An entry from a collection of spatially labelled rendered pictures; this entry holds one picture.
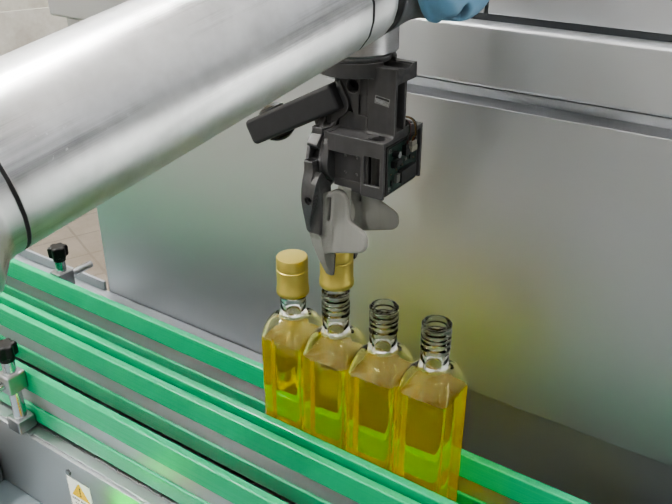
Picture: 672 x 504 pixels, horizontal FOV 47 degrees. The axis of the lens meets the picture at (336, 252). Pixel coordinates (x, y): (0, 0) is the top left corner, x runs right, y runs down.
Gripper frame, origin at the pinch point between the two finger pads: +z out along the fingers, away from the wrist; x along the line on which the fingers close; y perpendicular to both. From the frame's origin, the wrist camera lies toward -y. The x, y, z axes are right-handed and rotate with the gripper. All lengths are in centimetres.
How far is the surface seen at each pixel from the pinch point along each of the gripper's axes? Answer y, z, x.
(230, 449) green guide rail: -11.3, 27.1, -5.6
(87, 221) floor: -238, 119, 151
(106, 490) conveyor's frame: -23.0, 32.2, -15.0
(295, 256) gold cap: -5.4, 2.3, 0.5
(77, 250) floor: -219, 119, 128
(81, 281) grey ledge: -63, 31, 15
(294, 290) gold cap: -4.7, 5.6, -0.8
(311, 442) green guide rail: -0.7, 22.1, -3.9
